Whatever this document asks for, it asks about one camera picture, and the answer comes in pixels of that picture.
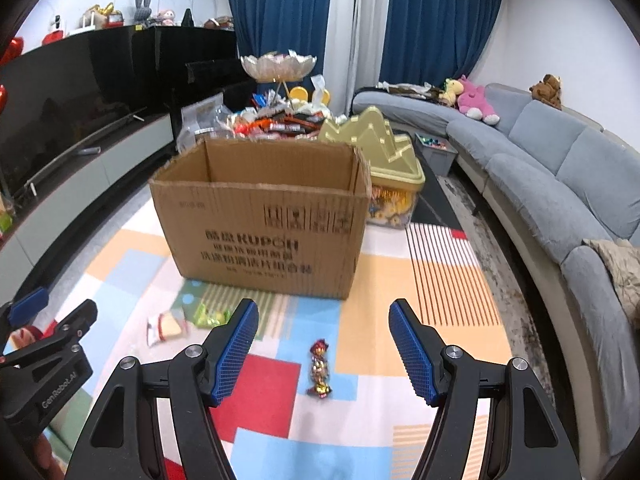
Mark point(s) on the grey television cabinet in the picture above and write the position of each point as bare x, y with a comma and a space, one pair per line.
100, 175

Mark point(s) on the grey toy bin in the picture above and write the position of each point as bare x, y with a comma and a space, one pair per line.
437, 160

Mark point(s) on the clear plastic bag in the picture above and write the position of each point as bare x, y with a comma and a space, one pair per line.
200, 120

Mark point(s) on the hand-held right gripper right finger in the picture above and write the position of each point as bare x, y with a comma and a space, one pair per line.
412, 350

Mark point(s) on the pile of clothes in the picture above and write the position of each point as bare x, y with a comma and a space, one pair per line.
405, 89

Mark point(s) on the black cone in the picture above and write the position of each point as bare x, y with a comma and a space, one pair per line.
187, 20

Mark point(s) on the green snack packet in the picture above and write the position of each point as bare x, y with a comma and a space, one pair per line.
210, 316

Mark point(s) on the candy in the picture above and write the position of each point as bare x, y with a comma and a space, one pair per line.
320, 367

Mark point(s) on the white sheer curtain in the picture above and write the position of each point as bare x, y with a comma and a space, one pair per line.
357, 35

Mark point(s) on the heap of wrapped snacks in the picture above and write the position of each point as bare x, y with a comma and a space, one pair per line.
270, 125

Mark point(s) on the cardboard box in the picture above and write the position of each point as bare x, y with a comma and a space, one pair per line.
260, 230

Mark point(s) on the brown plush toy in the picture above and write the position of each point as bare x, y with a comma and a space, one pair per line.
547, 90

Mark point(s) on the grey patterned rug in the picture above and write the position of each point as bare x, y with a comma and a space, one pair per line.
505, 270

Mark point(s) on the black television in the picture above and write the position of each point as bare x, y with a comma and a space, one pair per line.
65, 90

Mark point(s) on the grey sofa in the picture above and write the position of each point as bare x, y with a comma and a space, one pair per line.
550, 160

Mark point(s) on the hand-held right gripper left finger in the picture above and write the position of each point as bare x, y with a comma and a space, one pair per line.
235, 350

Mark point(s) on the red ornament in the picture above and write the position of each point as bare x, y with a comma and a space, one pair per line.
53, 39

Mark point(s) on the small white lotus bowl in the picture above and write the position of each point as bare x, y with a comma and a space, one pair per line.
277, 67

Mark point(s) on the white yellow snack packet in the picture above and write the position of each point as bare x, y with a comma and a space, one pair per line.
167, 329

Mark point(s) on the pink plush toy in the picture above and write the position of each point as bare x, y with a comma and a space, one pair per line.
472, 100

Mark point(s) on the gold ornament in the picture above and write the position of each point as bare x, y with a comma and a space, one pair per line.
102, 16

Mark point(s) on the yellow plush toy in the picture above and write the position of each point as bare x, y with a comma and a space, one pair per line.
451, 91

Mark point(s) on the blue curtain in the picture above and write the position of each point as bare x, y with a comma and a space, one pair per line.
280, 10
440, 15

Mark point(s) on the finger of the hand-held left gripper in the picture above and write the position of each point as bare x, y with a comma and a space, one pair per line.
75, 322
27, 305

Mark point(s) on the clear tub with gold lid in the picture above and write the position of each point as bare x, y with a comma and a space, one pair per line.
385, 150

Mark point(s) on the colourful play mat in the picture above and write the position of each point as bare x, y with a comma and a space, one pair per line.
380, 280

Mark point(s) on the grey rabbit plush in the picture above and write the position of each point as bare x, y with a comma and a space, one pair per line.
143, 12

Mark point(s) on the black piano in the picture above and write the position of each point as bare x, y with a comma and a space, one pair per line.
200, 45

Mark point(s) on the red snack packet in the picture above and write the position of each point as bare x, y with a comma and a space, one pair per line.
30, 335

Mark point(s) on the pink doll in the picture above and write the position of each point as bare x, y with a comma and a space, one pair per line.
166, 17

